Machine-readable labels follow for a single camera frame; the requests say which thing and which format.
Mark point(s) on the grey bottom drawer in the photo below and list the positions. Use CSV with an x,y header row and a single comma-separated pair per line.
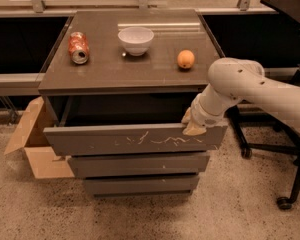
x,y
141,185

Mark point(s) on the white bowl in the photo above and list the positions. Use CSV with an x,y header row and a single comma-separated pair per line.
x,y
136,40

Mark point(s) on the crushed orange soda can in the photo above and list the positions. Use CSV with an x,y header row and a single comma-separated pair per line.
x,y
78,48

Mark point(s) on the grey drawer cabinet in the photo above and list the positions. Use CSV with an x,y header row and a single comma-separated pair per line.
x,y
116,88

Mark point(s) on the black office chair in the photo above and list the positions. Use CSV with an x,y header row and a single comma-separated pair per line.
x,y
290,8

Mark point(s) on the grey top drawer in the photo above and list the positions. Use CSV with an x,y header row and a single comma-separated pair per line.
x,y
130,139

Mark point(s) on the grey middle drawer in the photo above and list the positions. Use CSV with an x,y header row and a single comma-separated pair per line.
x,y
138,164

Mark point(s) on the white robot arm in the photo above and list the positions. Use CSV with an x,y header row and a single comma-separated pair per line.
x,y
233,80

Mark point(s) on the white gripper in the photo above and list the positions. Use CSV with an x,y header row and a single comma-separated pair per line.
x,y
205,114

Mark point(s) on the grey drawer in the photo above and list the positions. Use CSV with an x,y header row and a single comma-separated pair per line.
x,y
130,139
141,185
138,164

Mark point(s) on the open cardboard box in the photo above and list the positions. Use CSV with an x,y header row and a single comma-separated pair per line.
x,y
29,137

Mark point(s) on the orange fruit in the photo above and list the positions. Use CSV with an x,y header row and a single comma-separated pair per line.
x,y
185,59

